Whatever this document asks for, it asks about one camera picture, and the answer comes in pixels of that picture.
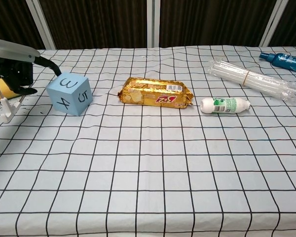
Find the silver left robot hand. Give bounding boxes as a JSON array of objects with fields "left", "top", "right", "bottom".
[{"left": 0, "top": 37, "right": 63, "bottom": 96}]

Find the blue numbered cube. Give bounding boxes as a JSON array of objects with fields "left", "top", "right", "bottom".
[{"left": 46, "top": 72, "right": 93, "bottom": 117}]

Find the black grid tablecloth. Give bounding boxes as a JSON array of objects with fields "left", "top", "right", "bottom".
[{"left": 0, "top": 44, "right": 296, "bottom": 237}]

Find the yellow sponge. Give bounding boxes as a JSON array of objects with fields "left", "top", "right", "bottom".
[{"left": 0, "top": 76, "right": 21, "bottom": 102}]

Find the gold biscuit pack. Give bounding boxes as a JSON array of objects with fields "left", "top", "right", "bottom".
[{"left": 117, "top": 77, "right": 194, "bottom": 110}]

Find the small white plastic bottle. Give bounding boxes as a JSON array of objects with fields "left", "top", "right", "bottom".
[{"left": 201, "top": 96, "right": 251, "bottom": 116}]

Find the bundle of clear straws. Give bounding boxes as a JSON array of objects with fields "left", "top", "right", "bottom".
[{"left": 208, "top": 59, "right": 296, "bottom": 104}]

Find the blue spray bottle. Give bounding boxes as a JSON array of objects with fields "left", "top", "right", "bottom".
[{"left": 259, "top": 52, "right": 296, "bottom": 75}]

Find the white partition post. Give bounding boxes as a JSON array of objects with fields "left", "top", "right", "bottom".
[
  {"left": 257, "top": 0, "right": 290, "bottom": 48},
  {"left": 26, "top": 0, "right": 56, "bottom": 50},
  {"left": 146, "top": 0, "right": 161, "bottom": 49}
]

